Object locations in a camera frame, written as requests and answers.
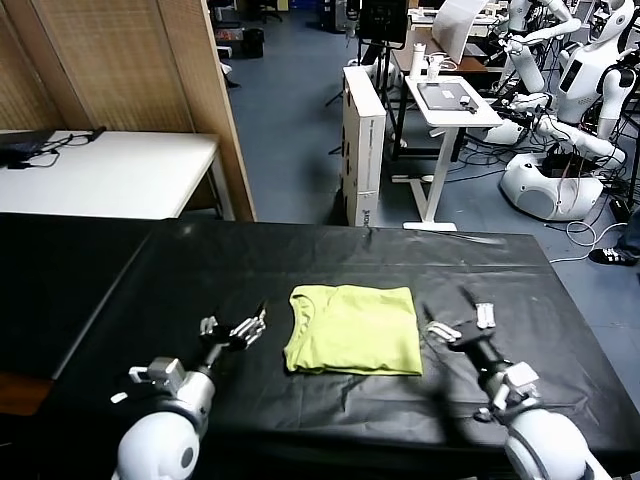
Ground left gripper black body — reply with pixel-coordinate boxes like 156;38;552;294
202;327;242;372

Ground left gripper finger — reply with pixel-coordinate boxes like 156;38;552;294
230;308;268;350
199;314;224;347

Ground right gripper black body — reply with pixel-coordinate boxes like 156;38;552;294
446;322;507;375

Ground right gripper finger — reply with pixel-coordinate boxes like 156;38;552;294
462;285;497;330
422;302;462;345

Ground yellow-green t-shirt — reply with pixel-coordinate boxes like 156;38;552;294
283;284;424;376

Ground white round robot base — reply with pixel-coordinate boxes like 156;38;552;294
498;152;605;221

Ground large black table cover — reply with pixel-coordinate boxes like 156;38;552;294
49;219;640;451

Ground black white-striped shoe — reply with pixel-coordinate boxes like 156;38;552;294
588;246;639;268

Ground smaller black covered table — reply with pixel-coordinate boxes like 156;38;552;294
0;212;171;381

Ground blue jeans leg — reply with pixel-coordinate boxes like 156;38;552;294
617;204;640;261

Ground white rectangular table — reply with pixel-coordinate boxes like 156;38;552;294
0;129;235;221

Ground white standing desk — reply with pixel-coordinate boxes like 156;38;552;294
391;74;504;232

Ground tall white cardboard box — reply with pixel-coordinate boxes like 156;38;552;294
341;65;387;227

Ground grey closed laptop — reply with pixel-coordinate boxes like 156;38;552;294
415;82;479;111

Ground brown wooden desk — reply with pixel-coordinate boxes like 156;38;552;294
389;27;504;76

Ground white cup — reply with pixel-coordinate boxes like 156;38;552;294
424;52;447;81

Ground black tripod stand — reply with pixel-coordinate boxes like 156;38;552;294
324;39;401;156

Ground dark laptop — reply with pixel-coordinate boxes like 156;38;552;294
0;130;51;156

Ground white bottle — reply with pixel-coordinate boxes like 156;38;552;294
408;42;426;79

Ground white curved panel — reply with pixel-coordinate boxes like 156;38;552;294
432;0;484;65

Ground black bin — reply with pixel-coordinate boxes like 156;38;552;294
242;28;265;59

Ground black monitor on stand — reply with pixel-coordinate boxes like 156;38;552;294
358;0;407;42

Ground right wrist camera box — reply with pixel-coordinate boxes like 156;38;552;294
492;362;541;409

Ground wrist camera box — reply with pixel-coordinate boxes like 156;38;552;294
492;362;541;409
128;357;185;394

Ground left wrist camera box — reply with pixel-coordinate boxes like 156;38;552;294
128;357;185;394

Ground white floor cable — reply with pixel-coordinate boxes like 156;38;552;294
547;219;629;264

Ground black cable with adapter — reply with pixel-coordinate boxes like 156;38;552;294
0;126;107;170

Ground white humanoid robot black straps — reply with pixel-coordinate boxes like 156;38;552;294
537;0;640;166

